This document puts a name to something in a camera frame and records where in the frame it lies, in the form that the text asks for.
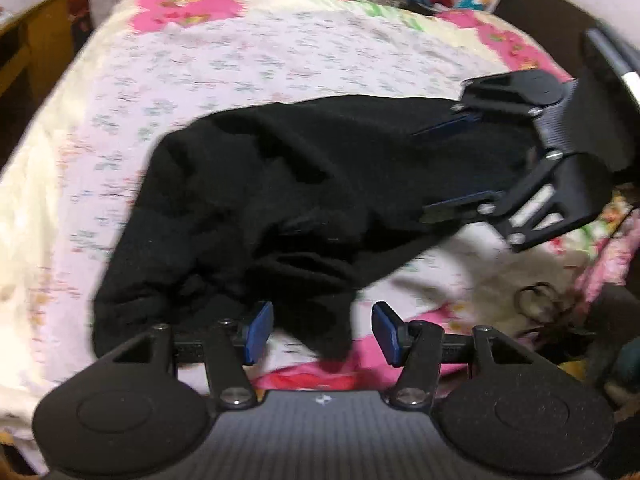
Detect wooden tv cabinet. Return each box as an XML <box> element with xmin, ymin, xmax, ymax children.
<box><xmin>1</xmin><ymin>0</ymin><xmax>93</xmax><ymax>162</ymax></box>

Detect dark wooden headboard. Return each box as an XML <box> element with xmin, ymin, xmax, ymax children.
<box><xmin>494</xmin><ymin>0</ymin><xmax>601</xmax><ymax>76</ymax></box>

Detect black pants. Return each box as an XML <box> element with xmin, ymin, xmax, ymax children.
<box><xmin>92</xmin><ymin>96</ymin><xmax>535</xmax><ymax>361</ymax></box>

